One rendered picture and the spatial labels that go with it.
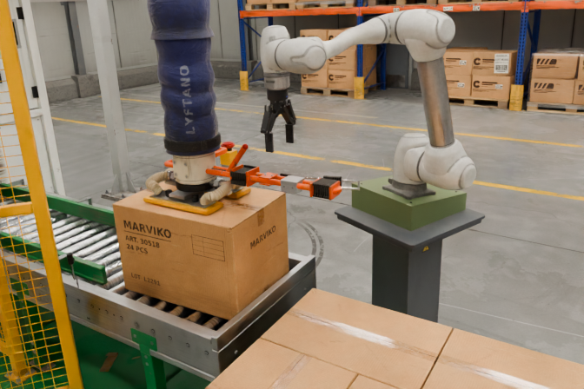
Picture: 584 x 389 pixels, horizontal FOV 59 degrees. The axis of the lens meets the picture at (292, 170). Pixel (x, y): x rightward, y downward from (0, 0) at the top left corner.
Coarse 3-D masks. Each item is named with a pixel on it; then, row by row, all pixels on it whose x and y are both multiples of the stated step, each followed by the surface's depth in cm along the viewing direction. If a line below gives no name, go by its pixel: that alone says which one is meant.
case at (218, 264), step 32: (256, 192) 220; (128, 224) 213; (160, 224) 203; (192, 224) 195; (224, 224) 189; (256, 224) 201; (128, 256) 218; (160, 256) 209; (192, 256) 200; (224, 256) 192; (256, 256) 204; (288, 256) 228; (128, 288) 225; (160, 288) 214; (192, 288) 205; (224, 288) 196; (256, 288) 207
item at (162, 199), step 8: (168, 192) 210; (144, 200) 212; (152, 200) 210; (160, 200) 209; (168, 200) 207; (176, 200) 207; (184, 200) 206; (192, 200) 203; (184, 208) 202; (192, 208) 200; (200, 208) 198; (208, 208) 198; (216, 208) 201
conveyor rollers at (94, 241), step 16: (0, 224) 306; (16, 224) 305; (32, 224) 304; (64, 224) 302; (80, 224) 301; (96, 224) 300; (32, 240) 278; (64, 240) 283; (80, 240) 281; (96, 240) 279; (112, 240) 277; (80, 256) 261; (96, 256) 259; (112, 256) 257; (64, 272) 244; (112, 272) 245; (112, 288) 226; (160, 304) 213; (192, 320) 202; (224, 320) 204
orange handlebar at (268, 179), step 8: (216, 152) 229; (224, 152) 233; (168, 160) 220; (208, 168) 206; (224, 168) 206; (224, 176) 203; (256, 176) 195; (264, 176) 193; (272, 176) 193; (280, 176) 194; (264, 184) 193; (272, 184) 191; (280, 184) 189; (304, 184) 184; (336, 192) 179
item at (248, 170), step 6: (234, 168) 199; (240, 168) 202; (246, 168) 202; (252, 168) 202; (258, 168) 200; (234, 174) 196; (240, 174) 195; (246, 174) 194; (252, 174) 197; (234, 180) 197; (240, 180) 197; (246, 180) 195
